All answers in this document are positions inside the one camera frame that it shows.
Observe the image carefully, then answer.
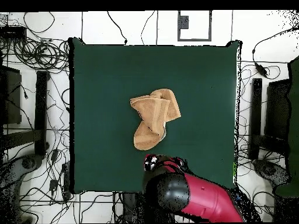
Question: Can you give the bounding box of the tan terry towel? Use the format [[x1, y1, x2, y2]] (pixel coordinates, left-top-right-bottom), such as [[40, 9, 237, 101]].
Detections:
[[129, 87, 182, 151]]

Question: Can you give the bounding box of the flat black device box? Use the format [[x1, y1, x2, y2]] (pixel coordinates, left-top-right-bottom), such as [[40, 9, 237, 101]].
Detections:
[[0, 26, 27, 40]]

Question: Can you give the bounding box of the black stand column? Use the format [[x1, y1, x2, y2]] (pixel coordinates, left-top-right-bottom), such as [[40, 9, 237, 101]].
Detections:
[[121, 192, 145, 223]]

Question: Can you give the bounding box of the black power strip with plugs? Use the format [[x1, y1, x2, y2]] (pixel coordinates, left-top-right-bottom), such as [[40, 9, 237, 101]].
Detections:
[[62, 163, 71, 201]]

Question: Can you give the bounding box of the dark green table cloth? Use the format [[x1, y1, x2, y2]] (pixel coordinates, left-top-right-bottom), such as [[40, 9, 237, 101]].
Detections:
[[68, 37, 242, 195]]

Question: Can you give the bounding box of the dark rectangular box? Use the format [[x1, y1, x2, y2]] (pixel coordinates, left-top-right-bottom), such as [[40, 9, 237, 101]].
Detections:
[[0, 65, 22, 125], [265, 79, 291, 141]]

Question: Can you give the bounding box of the small dark grey box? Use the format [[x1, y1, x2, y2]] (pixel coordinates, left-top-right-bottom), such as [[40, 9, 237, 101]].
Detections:
[[179, 15, 189, 30]]

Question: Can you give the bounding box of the black cable with plug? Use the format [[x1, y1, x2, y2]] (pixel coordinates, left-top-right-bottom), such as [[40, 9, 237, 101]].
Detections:
[[106, 10, 128, 46]]

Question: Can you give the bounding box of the thin black cable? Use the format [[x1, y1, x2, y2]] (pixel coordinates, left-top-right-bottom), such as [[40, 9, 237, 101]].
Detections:
[[140, 10, 156, 46]]

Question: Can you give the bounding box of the grey square floor frame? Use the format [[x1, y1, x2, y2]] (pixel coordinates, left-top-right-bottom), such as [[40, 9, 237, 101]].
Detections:
[[177, 10, 213, 42]]

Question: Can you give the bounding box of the black power adapter with cable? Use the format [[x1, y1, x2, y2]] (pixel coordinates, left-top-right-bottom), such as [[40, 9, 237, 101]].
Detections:
[[251, 26, 299, 80]]

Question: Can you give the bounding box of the coiled black cable bundle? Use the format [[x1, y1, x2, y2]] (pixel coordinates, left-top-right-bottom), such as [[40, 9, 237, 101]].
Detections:
[[12, 38, 70, 71]]

